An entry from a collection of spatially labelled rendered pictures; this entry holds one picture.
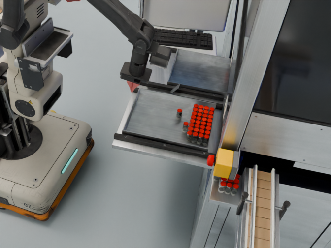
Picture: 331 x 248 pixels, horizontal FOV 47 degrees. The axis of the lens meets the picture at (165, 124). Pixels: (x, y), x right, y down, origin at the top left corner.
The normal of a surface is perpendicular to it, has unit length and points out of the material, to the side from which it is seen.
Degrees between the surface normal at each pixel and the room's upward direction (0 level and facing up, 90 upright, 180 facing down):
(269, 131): 90
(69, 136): 0
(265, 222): 0
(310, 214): 90
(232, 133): 90
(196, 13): 90
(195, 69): 0
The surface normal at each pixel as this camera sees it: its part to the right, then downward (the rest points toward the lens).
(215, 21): -0.06, 0.73
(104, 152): 0.08, -0.68
